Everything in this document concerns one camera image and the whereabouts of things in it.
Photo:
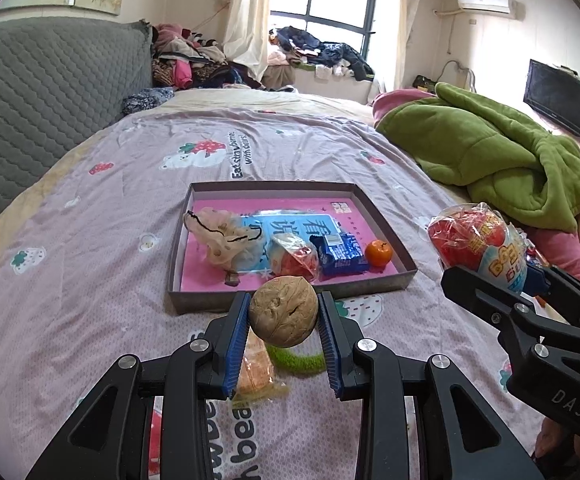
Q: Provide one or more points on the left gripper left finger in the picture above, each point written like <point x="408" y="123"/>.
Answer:
<point x="108" y="434"/>

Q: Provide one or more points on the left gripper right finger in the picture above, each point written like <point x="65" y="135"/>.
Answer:
<point x="459" y="435"/>

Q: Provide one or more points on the red surprise egg toy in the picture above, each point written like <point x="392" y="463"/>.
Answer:
<point x="477" y="237"/>

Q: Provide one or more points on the small orange mandarin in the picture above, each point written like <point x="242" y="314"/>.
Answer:
<point x="379" y="254"/>

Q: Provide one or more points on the brown walnut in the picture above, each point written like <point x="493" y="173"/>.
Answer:
<point x="283" y="311"/>

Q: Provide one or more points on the blue snack packet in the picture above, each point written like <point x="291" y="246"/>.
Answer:
<point x="339" y="254"/>

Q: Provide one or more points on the blue surprise egg toy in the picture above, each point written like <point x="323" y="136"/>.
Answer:
<point x="289" y="254"/>

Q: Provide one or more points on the beige sheer scrunchie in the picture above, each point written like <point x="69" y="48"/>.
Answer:
<point x="231" y="244"/>

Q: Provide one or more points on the person's right hand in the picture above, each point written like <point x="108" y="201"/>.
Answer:
<point x="551" y="434"/>

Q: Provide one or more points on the wrapped biscuit pack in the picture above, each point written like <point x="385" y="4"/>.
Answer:
<point x="257" y="378"/>

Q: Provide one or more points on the pink strawberry bed sheet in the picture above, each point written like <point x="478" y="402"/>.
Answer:
<point x="83" y="274"/>

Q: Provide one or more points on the dark shallow box pink inside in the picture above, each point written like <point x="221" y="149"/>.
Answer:
<point x="304" y="208"/>

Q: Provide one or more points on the green fleece blanket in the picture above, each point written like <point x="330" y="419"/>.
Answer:
<point x="497" y="153"/>

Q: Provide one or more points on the white air conditioner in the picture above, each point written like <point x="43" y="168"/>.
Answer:
<point x="504" y="8"/>

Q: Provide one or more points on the grey quilted headboard cover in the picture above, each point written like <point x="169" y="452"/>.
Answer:
<point x="61" y="81"/>

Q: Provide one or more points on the clothes on window sill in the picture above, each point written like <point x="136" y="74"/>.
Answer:
<point x="301" y="48"/>

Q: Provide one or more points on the pile of clothes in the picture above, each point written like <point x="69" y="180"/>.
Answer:
<point x="183" y="59"/>

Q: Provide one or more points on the cream curtain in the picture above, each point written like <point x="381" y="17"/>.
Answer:
<point x="246" y="36"/>

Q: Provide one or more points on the black wall television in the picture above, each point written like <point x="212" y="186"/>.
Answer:
<point x="554" y="93"/>

